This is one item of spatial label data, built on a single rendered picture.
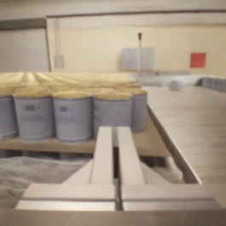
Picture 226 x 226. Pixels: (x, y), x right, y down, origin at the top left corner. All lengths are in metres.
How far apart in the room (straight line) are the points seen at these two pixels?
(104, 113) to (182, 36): 9.74
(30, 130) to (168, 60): 9.47
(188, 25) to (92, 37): 4.97
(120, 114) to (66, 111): 0.09
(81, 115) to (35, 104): 0.08
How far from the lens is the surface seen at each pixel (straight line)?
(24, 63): 10.89
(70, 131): 0.28
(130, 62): 7.70
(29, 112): 0.29
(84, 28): 9.78
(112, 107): 0.25
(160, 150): 0.28
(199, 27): 10.33
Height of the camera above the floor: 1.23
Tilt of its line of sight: 15 degrees down
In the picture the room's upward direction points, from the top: 1 degrees counter-clockwise
